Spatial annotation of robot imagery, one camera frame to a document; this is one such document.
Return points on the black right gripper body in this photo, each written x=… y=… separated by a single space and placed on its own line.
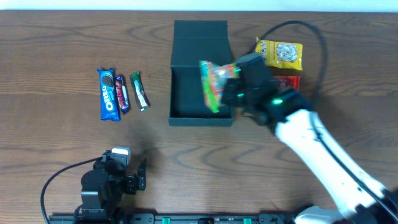
x=234 y=90

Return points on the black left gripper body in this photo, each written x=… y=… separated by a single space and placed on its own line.
x=131 y=182

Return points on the green Haribo gummy bag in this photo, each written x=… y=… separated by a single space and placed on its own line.
x=213 y=80

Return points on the blue Oreo cookie pack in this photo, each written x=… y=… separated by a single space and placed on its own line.
x=108 y=102

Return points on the green red candy bar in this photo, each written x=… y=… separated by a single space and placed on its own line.
x=139 y=94

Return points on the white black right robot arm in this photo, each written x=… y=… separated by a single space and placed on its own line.
x=359 y=198

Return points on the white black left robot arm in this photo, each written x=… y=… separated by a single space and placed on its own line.
x=103 y=187

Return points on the red Hacks candy bag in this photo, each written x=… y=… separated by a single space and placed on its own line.
x=287 y=82

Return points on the yellow Hacks candy bag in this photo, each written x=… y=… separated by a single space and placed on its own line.
x=284 y=55

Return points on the dark blue red candy bar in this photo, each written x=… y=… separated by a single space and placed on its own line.
x=122 y=94

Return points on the dark green gift box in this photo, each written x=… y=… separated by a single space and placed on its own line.
x=195 y=41

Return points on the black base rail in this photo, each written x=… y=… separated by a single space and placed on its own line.
x=149 y=218

